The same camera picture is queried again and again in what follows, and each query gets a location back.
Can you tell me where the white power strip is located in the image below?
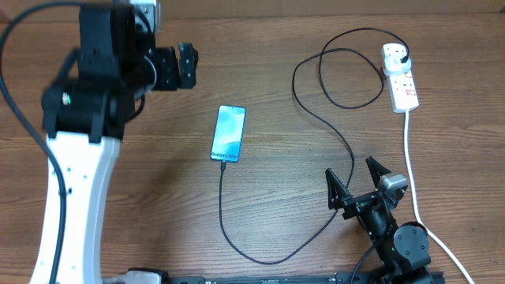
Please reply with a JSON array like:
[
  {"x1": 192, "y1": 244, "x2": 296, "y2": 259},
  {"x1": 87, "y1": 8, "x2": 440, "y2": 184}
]
[{"x1": 381, "y1": 43, "x2": 419, "y2": 113}]

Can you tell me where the white power strip cord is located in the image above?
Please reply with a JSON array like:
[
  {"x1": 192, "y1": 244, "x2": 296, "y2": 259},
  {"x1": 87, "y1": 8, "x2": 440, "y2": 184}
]
[{"x1": 402, "y1": 110, "x2": 474, "y2": 284}]

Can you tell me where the white charger plug adapter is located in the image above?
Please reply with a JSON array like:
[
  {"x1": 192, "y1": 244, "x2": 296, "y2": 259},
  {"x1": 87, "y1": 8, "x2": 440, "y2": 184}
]
[{"x1": 383, "y1": 55, "x2": 412, "y2": 76}]

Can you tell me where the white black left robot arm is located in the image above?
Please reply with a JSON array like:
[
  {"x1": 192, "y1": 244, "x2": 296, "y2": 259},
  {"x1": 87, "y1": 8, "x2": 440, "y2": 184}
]
[{"x1": 31, "y1": 1, "x2": 198, "y2": 283}]

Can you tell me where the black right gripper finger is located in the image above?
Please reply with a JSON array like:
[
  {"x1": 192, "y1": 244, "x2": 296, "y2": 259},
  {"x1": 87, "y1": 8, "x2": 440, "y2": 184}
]
[
  {"x1": 325, "y1": 168, "x2": 352, "y2": 210},
  {"x1": 365, "y1": 156, "x2": 391, "y2": 187}
]

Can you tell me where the black USB charging cable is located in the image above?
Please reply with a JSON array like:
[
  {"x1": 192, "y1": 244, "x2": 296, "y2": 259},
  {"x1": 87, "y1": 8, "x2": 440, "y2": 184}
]
[{"x1": 218, "y1": 27, "x2": 411, "y2": 266}]

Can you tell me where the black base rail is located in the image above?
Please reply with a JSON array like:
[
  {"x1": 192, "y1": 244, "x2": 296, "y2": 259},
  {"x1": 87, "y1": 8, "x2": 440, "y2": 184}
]
[{"x1": 125, "y1": 267, "x2": 446, "y2": 284}]

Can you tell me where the Galaxy S24+ smartphone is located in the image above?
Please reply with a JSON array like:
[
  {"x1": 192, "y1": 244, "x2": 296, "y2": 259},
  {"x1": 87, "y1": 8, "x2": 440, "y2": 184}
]
[{"x1": 210, "y1": 105, "x2": 246, "y2": 163}]

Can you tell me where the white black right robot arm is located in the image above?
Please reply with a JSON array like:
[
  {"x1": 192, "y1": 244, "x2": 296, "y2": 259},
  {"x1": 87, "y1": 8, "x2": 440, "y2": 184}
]
[{"x1": 325, "y1": 157, "x2": 435, "y2": 284}]

